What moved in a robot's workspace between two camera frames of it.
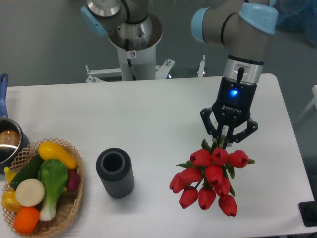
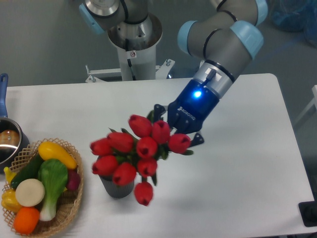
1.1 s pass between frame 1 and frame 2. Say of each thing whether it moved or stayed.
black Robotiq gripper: moved
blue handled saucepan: stayed
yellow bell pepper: stayed
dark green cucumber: stayed
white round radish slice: stayed
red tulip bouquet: moved
